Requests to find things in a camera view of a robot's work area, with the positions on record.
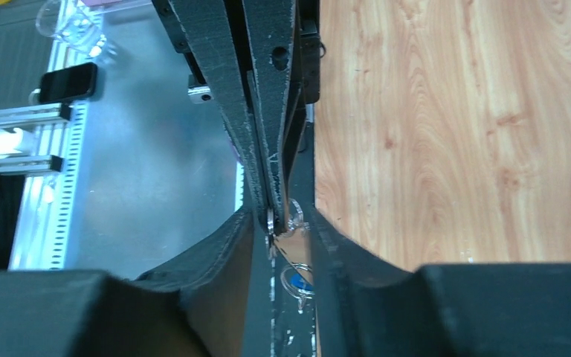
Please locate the clear keyring with red tag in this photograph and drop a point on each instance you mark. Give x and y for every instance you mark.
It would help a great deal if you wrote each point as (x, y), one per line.
(290, 259)

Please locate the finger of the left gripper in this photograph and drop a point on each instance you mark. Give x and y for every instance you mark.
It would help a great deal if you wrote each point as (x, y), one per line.
(284, 44)
(213, 37)

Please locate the clear plastic cup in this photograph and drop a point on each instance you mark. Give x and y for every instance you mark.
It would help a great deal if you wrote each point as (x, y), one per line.
(74, 25)

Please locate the black smartphone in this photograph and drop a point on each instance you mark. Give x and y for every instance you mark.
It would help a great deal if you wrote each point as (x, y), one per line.
(76, 82)

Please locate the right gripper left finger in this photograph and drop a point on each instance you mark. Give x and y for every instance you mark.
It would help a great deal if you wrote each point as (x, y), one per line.
(191, 305)

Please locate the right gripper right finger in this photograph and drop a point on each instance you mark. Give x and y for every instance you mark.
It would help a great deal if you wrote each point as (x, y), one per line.
(369, 307)

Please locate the aluminium frame rail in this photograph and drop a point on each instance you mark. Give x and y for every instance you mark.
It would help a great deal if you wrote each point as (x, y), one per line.
(40, 145)

